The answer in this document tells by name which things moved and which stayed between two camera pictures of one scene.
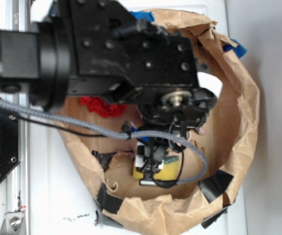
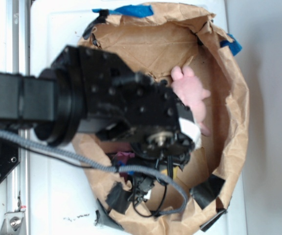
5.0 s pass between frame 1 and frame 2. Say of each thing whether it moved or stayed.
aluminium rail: stayed
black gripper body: moved
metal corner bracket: stayed
